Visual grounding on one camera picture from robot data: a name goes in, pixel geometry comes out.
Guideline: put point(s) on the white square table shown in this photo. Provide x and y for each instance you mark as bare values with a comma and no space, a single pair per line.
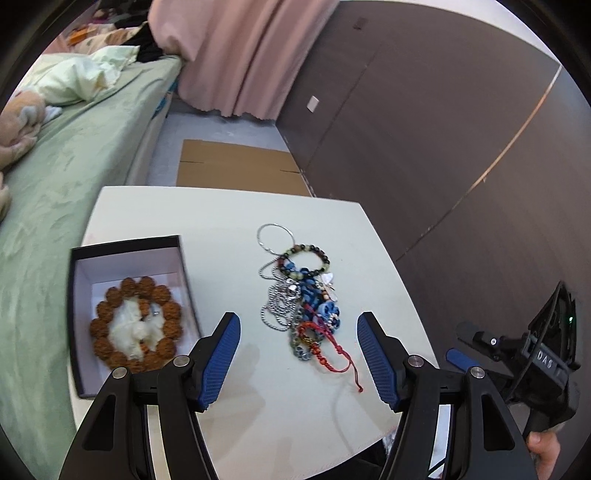
298,398

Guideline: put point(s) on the peach fleece blanket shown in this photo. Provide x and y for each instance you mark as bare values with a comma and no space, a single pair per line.
21,121

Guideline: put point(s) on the green bed sheet mattress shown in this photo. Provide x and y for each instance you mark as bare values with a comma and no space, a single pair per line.
54,187

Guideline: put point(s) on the pale green pillow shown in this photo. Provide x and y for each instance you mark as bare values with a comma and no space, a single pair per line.
63,79

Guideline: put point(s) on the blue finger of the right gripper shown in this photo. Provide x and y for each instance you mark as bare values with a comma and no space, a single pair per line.
458,359

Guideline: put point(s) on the flat brown cardboard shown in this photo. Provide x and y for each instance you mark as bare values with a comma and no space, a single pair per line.
217,165

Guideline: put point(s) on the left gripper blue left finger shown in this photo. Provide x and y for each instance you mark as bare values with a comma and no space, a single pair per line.
113,439

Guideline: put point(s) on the right hand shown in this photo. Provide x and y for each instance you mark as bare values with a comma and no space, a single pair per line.
546,448

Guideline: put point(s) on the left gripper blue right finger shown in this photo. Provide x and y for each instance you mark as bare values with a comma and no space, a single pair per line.
484,440

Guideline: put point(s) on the pink curtain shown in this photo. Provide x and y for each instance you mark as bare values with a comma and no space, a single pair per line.
240,57

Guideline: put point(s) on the dark brown wardrobe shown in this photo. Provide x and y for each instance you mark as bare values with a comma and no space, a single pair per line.
468,148

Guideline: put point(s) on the white tissue paper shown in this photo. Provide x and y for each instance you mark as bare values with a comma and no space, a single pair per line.
133,334

